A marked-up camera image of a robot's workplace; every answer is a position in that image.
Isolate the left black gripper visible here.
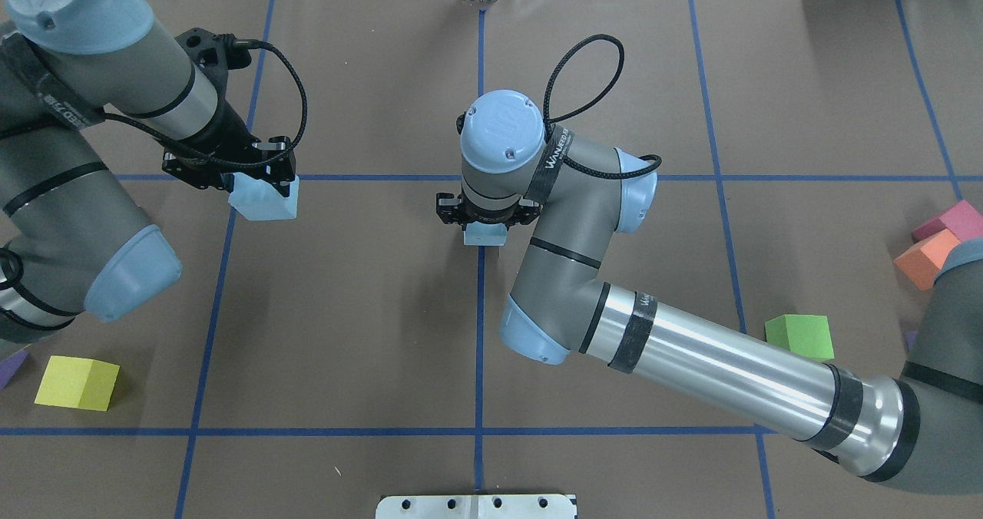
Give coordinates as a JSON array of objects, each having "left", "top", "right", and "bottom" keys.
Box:
[{"left": 162, "top": 101, "right": 297, "bottom": 198}]

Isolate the near orange foam block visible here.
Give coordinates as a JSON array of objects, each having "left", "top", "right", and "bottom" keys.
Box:
[{"left": 894, "top": 229, "right": 961, "bottom": 291}]

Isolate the near purple foam block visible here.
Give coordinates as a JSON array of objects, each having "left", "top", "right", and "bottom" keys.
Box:
[{"left": 902, "top": 331, "right": 918, "bottom": 352}]

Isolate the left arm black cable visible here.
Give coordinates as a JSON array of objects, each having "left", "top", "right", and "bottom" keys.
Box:
[{"left": 0, "top": 35, "right": 309, "bottom": 289}]

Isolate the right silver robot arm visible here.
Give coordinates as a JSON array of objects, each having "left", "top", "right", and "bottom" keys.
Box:
[{"left": 438, "top": 90, "right": 982, "bottom": 494}]

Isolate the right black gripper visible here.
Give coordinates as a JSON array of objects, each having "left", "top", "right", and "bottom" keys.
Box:
[{"left": 436, "top": 193, "right": 543, "bottom": 229}]

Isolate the light blue foam block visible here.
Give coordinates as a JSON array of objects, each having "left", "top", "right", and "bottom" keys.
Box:
[
  {"left": 228, "top": 173, "right": 300, "bottom": 221},
  {"left": 463, "top": 222, "right": 508, "bottom": 246}
]

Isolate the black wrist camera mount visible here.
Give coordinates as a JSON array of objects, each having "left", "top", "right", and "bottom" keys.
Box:
[{"left": 174, "top": 28, "right": 252, "bottom": 95}]

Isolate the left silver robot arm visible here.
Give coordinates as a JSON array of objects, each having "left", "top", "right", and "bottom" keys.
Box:
[{"left": 1, "top": 0, "right": 302, "bottom": 355}]

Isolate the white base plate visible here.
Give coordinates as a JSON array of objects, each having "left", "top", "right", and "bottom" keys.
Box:
[{"left": 375, "top": 494, "right": 579, "bottom": 518}]

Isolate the near right magenta foam block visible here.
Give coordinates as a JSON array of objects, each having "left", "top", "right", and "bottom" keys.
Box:
[{"left": 912, "top": 200, "right": 982, "bottom": 242}]

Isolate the near green foam block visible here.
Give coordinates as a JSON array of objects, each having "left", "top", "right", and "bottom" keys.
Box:
[{"left": 764, "top": 315, "right": 835, "bottom": 362}]

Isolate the far yellow foam block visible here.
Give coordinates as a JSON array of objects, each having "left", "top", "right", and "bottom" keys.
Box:
[{"left": 34, "top": 355, "right": 120, "bottom": 412}]

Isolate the purple foam block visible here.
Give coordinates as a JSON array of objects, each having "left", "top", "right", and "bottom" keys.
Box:
[
  {"left": 0, "top": 349, "right": 29, "bottom": 390},
  {"left": 902, "top": 331, "right": 918, "bottom": 352}
]

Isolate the far purple foam block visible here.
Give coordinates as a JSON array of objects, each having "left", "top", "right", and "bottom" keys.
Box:
[{"left": 0, "top": 349, "right": 29, "bottom": 390}]

